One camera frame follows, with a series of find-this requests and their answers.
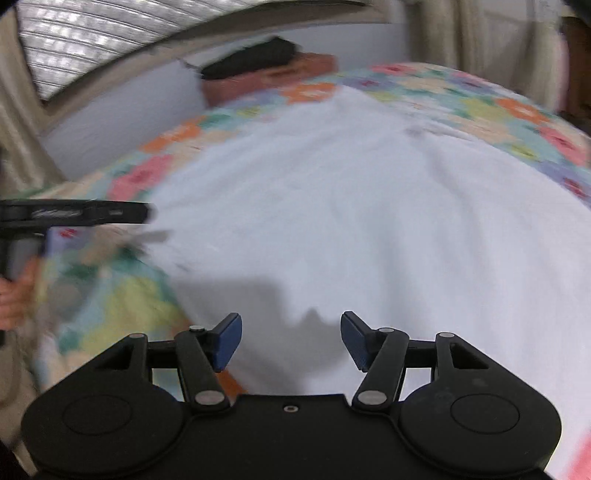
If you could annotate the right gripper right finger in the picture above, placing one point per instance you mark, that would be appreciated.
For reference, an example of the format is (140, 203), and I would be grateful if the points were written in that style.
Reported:
(355, 334)

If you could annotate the beige curtain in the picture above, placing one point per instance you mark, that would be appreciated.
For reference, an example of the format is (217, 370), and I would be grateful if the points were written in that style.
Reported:
(516, 44)

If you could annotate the white garment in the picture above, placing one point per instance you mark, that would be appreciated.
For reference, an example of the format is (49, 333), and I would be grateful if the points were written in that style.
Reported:
(350, 204)

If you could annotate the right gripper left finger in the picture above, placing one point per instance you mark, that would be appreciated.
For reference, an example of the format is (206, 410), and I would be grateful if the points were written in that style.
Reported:
(226, 337)

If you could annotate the window with frosted glass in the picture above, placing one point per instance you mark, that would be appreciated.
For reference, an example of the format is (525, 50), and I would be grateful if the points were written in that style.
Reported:
(65, 40)

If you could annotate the person's left hand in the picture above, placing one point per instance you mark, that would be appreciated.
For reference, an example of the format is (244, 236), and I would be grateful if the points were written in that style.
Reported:
(16, 299)

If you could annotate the black folded clothing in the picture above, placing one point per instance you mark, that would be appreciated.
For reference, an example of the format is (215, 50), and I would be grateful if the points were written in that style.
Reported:
(274, 52)

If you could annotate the red suitcase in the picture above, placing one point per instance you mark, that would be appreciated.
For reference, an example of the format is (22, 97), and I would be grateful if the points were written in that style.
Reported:
(304, 66)

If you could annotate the floral quilt bedspread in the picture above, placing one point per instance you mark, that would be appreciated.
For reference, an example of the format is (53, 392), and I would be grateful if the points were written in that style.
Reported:
(97, 286)

